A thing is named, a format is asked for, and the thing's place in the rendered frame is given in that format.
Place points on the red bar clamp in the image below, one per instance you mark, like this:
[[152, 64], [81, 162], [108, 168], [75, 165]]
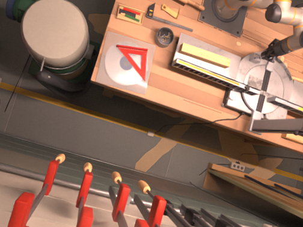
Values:
[[122, 201], [84, 189], [22, 205], [158, 208]]

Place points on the dark grey mounting plate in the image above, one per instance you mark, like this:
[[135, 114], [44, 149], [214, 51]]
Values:
[[239, 26]]

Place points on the wooden board stack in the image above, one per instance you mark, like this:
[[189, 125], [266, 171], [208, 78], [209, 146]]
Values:
[[236, 184]]

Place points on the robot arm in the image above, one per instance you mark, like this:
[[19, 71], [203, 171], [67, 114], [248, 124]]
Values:
[[277, 10]]

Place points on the blue rod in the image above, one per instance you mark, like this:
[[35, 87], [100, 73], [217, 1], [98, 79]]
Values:
[[287, 189], [265, 185]]

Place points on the steel combination square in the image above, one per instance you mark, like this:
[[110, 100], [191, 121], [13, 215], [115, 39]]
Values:
[[165, 20]]

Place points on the grey fence with yellow strip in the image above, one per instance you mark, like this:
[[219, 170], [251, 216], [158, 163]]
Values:
[[284, 103], [208, 73]]

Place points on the white power strip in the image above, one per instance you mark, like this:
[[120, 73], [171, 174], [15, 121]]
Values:
[[237, 166]]

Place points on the pale wood offcut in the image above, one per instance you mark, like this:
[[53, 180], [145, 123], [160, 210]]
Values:
[[293, 138]]

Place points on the saw blade in clear sleeve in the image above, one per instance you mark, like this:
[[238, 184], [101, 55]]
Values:
[[111, 63]]

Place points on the grey clamp rack pipe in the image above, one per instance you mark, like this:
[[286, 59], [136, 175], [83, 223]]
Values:
[[23, 173]]

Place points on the grey round turntable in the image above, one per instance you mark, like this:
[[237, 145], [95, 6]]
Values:
[[254, 81]]

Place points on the grey tin of screws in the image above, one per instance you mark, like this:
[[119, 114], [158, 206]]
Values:
[[164, 37]]

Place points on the grey turntable plunger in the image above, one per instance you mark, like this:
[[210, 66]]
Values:
[[269, 66]]

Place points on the grey mitre saw body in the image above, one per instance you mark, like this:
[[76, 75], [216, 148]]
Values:
[[236, 100]]

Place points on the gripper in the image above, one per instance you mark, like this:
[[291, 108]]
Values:
[[276, 47]]

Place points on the pine rail blank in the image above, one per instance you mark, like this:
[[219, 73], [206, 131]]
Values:
[[203, 54]]

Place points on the beige paper tag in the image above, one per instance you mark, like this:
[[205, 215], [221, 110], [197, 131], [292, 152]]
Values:
[[171, 10]]

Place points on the beige and green dust extractor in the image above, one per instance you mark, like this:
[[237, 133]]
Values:
[[54, 33]]

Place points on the red triangle square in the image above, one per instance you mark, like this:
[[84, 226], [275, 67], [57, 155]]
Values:
[[142, 63]]

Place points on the wooden box of pencils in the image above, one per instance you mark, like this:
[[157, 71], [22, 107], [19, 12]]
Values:
[[129, 14]]

